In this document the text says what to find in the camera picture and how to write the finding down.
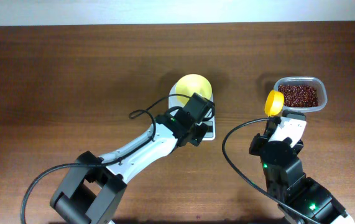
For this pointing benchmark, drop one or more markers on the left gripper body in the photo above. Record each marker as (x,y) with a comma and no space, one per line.
(196,134)

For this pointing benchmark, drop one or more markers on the red beans in container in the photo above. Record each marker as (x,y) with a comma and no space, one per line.
(299,96)

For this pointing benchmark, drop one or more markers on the yellow measuring scoop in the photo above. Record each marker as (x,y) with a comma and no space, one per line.
(274,103)

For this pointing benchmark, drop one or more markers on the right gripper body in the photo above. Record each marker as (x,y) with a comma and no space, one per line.
(258,140)

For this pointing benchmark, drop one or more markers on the clear plastic food container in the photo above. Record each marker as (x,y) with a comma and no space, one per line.
(311,81)

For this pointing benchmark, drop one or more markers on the pale yellow plastic bowl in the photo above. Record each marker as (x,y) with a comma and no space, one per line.
(188,85)

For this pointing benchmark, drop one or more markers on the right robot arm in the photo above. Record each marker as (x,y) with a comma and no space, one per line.
(278,148)

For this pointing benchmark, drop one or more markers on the white digital kitchen scale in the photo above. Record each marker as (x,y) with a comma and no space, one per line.
(174,101)

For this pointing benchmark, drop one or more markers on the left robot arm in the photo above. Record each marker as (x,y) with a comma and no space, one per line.
(92,190)

